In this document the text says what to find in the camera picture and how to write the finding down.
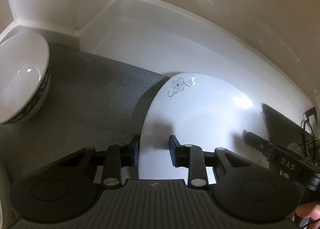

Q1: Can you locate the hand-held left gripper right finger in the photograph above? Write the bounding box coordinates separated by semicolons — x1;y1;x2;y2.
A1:
169;135;253;188

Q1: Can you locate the white flower print plate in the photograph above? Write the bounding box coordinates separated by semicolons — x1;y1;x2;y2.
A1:
139;72;274;187

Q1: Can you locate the grey fabric mat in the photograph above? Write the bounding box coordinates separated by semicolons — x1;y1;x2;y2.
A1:
0;42;170;187

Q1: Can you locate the pale green-white bowl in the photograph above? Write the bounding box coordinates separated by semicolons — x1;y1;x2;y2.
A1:
0;163;11;222

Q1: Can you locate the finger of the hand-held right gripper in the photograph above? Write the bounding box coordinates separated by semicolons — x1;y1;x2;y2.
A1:
243;131;275;161
260;103;312;144

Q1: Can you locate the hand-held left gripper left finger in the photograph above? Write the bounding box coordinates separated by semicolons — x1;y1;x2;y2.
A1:
59;135;140;187

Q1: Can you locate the person's right hand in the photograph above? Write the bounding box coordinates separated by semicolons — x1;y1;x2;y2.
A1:
291;201;320;229

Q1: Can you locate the white bowl blue patterned outside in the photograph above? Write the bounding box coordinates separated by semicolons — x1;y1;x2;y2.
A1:
0;32;52;125

